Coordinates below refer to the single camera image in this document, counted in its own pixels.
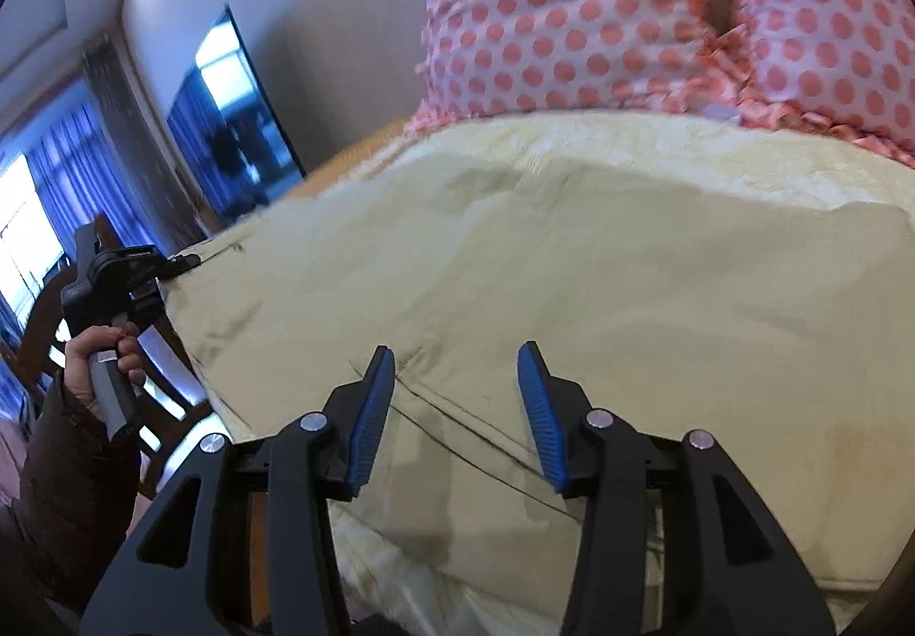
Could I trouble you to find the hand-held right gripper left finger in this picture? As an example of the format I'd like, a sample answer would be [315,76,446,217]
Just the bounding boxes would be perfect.
[78,345,396,636]

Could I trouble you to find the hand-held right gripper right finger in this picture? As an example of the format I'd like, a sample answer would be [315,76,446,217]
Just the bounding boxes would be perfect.
[516,340,837,636]

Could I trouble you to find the beige pants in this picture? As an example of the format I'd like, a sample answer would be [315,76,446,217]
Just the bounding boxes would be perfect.
[161,152,915,590]

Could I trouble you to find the person's left forearm brown sleeve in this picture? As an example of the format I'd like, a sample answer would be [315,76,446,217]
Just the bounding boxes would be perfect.
[0,373,144,615]

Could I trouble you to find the person's left hand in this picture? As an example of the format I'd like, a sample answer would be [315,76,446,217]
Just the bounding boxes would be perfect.
[64,323,147,414]

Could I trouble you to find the wooden chair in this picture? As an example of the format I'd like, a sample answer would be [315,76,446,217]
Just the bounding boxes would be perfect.
[14,210,237,501]

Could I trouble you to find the blue curtains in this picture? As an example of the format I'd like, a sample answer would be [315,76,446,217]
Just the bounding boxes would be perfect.
[0,100,154,423]

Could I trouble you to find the cream fluffy blanket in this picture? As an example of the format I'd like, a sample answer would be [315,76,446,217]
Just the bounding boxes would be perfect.
[236,109,915,636]

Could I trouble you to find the pink polka dot pillow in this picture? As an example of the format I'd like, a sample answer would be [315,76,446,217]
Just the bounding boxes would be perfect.
[668,0,915,169]
[389,0,748,140]

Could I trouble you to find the wall television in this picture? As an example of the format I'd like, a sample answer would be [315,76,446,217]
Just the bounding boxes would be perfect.
[166,7,307,226]

